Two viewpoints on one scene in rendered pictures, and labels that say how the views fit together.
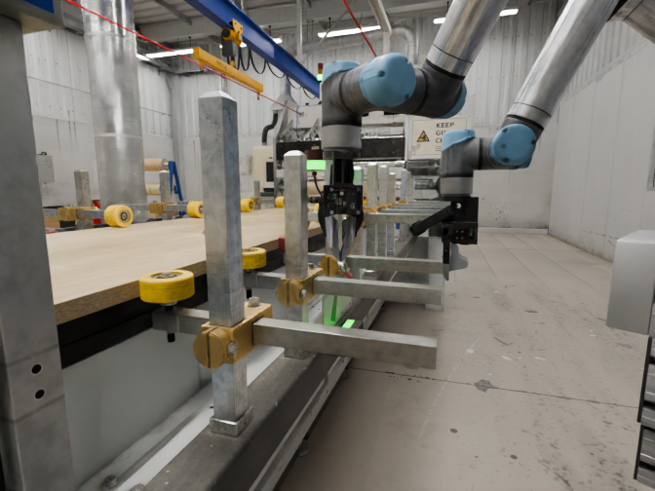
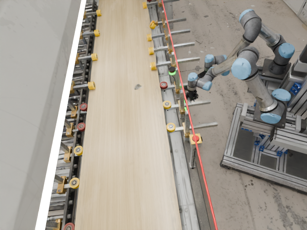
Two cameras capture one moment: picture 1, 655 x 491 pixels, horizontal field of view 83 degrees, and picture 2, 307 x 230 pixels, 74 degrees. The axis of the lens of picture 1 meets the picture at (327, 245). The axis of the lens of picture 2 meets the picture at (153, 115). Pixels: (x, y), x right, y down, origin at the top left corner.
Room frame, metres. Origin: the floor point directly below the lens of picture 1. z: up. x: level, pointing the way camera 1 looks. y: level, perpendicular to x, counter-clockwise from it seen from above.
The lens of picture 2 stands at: (-0.25, 0.59, 2.44)
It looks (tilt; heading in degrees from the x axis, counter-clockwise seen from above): 56 degrees down; 346
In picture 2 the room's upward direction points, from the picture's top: 12 degrees counter-clockwise
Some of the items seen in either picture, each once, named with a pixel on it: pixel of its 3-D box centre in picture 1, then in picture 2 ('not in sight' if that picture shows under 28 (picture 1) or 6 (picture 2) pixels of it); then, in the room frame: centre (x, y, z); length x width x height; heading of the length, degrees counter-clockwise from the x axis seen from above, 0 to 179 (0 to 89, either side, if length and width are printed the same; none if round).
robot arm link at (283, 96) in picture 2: not in sight; (278, 99); (0.26, -0.46, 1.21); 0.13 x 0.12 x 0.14; 122
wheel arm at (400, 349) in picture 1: (281, 334); (193, 127); (0.52, 0.07, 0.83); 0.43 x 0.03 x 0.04; 72
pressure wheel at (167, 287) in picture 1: (169, 307); (171, 129); (0.58, 0.26, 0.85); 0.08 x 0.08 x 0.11
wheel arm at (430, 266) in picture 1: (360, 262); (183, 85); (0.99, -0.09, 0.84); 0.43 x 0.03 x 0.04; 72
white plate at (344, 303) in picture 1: (338, 301); not in sight; (0.94, -0.03, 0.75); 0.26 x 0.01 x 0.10; 162
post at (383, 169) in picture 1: (382, 219); (167, 39); (1.69, -0.25, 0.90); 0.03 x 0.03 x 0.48; 72
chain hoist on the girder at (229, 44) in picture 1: (232, 50); not in sight; (5.57, 1.33, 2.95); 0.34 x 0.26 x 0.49; 163
